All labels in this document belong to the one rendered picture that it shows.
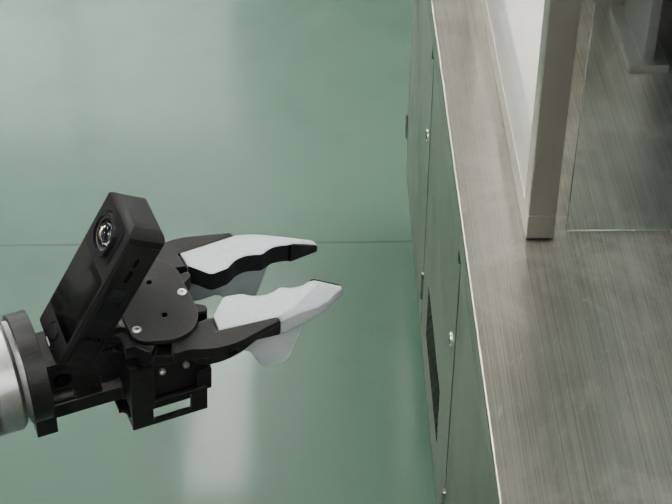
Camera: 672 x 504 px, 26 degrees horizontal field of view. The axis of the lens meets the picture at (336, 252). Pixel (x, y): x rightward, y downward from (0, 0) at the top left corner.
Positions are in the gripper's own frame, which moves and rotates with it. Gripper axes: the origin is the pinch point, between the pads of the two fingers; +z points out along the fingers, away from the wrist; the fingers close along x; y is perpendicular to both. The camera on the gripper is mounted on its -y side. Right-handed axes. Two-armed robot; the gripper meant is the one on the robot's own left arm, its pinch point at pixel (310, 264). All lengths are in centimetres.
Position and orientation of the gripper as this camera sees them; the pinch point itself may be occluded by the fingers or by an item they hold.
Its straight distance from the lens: 96.8
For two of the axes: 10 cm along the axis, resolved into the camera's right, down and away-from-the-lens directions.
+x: 4.1, 6.7, -6.2
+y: -0.6, 7.0, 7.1
